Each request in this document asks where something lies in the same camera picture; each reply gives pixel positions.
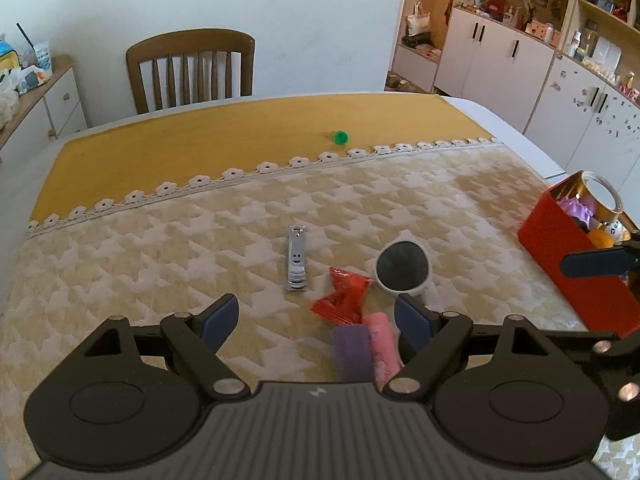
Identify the white and wood wall cabinet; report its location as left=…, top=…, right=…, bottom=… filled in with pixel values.
left=384, top=0, right=640, bottom=187

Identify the white sideboard with wooden top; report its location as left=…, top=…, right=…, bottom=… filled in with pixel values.
left=0, top=55, right=89, bottom=162

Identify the cream patterned table cloth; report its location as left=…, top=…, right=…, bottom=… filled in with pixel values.
left=0, top=141, right=640, bottom=480

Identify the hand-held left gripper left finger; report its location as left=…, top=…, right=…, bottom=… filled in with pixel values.
left=75, top=293, right=249, bottom=401

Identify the red tin box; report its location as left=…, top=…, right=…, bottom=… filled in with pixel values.
left=517, top=170, right=640, bottom=339

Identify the yellow table mat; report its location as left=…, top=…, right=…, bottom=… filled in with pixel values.
left=28, top=92, right=502, bottom=224

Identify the small round mirror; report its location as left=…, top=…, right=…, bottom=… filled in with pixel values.
left=375, top=241, right=432, bottom=295

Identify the pale plastic bag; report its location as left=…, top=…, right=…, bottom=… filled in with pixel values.
left=0, top=74, right=22, bottom=129

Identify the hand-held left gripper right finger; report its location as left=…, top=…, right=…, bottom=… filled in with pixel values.
left=381, top=293, right=563, bottom=401

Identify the packing tape roll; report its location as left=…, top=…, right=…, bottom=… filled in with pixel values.
left=579, top=172, right=625, bottom=226

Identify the white cup with blue print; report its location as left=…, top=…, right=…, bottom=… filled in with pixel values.
left=32, top=41, right=55, bottom=72

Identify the pink roll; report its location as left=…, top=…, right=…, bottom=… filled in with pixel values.
left=362, top=312, right=401, bottom=389

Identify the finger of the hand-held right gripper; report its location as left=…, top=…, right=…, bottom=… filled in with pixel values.
left=547, top=330, right=640, bottom=366
left=560, top=241, right=640, bottom=279

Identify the silver nail clipper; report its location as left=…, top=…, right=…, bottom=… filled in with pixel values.
left=284, top=226, right=309, bottom=292

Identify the white tote bag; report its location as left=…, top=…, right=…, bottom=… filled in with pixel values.
left=404, top=2, right=432, bottom=39

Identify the red candy wrapper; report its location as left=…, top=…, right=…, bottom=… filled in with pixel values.
left=311, top=267, right=372, bottom=325

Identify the purple block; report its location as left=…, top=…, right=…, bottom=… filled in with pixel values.
left=332, top=325, right=374, bottom=384

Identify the wooden chair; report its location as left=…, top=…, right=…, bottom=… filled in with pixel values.
left=125, top=29, right=256, bottom=115

